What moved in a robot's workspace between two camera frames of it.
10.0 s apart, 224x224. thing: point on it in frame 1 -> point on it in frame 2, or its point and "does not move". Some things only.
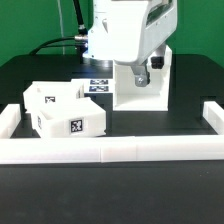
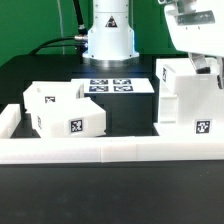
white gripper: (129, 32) -> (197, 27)
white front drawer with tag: (87, 119) does not move
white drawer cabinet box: (127, 96) -> (189, 103)
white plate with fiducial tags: (96, 85) does not move
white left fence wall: (10, 118) does not move
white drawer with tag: (40, 94) does not move
